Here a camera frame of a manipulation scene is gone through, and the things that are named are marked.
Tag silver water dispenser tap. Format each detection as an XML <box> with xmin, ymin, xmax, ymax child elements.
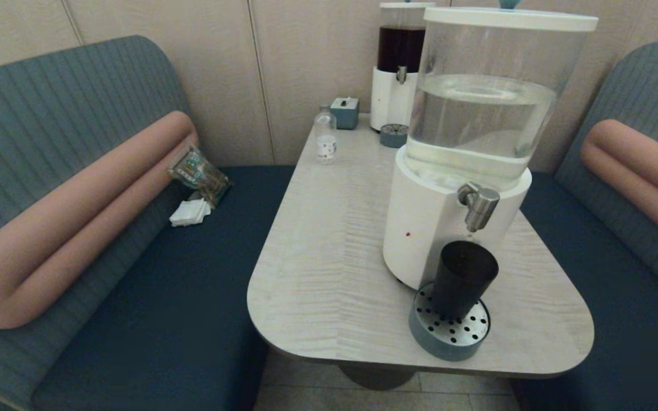
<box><xmin>457</xmin><ymin>182</ymin><xmax>501</xmax><ymax>233</ymax></box>

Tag black plastic cup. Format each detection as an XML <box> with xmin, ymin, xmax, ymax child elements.
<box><xmin>432</xmin><ymin>240</ymin><xmax>500</xmax><ymax>320</ymax></box>

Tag clear plastic bottle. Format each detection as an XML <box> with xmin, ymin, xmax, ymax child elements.
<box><xmin>314</xmin><ymin>103</ymin><xmax>338</xmax><ymax>165</ymax></box>

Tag small blue tissue box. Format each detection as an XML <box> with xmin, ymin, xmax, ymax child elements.
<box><xmin>330</xmin><ymin>96</ymin><xmax>360</xmax><ymax>130</ymax></box>

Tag small blue drip tray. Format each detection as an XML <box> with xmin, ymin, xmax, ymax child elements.
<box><xmin>379</xmin><ymin>123</ymin><xmax>410</xmax><ymax>149</ymax></box>

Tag large clear water dispenser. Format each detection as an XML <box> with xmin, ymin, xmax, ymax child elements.
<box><xmin>382</xmin><ymin>0</ymin><xmax>599</xmax><ymax>292</ymax></box>

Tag small dark drink dispenser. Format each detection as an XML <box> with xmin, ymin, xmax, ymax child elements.
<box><xmin>370</xmin><ymin>2</ymin><xmax>435</xmax><ymax>132</ymax></box>

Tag crinkled snack packet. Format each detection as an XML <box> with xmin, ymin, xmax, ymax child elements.
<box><xmin>167</xmin><ymin>144</ymin><xmax>232</xmax><ymax>207</ymax></box>

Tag white folded napkins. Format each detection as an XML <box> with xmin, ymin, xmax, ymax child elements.
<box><xmin>169</xmin><ymin>198</ymin><xmax>212</xmax><ymax>228</ymax></box>

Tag dark blue bench seat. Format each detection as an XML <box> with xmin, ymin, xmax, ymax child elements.
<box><xmin>31</xmin><ymin>166</ymin><xmax>295</xmax><ymax>411</ymax></box>
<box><xmin>512</xmin><ymin>171</ymin><xmax>658</xmax><ymax>411</ymax></box>

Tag round grey drip tray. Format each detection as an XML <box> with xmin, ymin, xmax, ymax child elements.
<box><xmin>409</xmin><ymin>283</ymin><xmax>491</xmax><ymax>362</ymax></box>

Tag white water dispenser lid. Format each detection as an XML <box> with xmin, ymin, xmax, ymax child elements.
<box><xmin>423</xmin><ymin>0</ymin><xmax>599</xmax><ymax>32</ymax></box>

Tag teal ribbed bench backrest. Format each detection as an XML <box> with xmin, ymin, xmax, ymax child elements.
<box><xmin>0</xmin><ymin>35</ymin><xmax>198</xmax><ymax>411</ymax></box>
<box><xmin>555</xmin><ymin>43</ymin><xmax>658</xmax><ymax>312</ymax></box>

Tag dark table pedestal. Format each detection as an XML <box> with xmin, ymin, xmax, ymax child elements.
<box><xmin>338</xmin><ymin>364</ymin><xmax>418</xmax><ymax>392</ymax></box>

